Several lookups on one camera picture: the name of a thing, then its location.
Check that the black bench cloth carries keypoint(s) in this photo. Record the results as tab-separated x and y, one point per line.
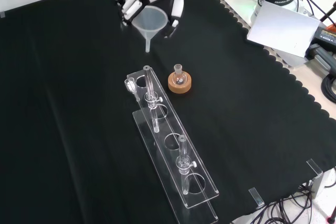
78	116

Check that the clear acrylic funnel stand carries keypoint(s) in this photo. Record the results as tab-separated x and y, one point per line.
183	161

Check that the translucent plastic funnel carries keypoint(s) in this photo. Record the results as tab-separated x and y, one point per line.
149	22

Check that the clear glass round-bottom flask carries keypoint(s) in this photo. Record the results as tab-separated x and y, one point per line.
179	78

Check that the clear cloth clamp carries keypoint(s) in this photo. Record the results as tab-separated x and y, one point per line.
256	196
315	167

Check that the black orange power adapter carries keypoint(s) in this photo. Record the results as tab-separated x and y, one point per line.
325	36

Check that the pale white board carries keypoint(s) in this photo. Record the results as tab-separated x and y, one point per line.
283	28

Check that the black tripod leg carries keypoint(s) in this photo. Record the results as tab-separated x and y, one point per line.
328	11

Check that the grey metal box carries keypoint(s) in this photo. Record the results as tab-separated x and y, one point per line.
319	184

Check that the grey black hand tool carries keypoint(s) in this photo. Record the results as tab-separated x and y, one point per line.
321	57

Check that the small clear glass funnel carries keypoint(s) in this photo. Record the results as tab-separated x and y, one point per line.
130	85

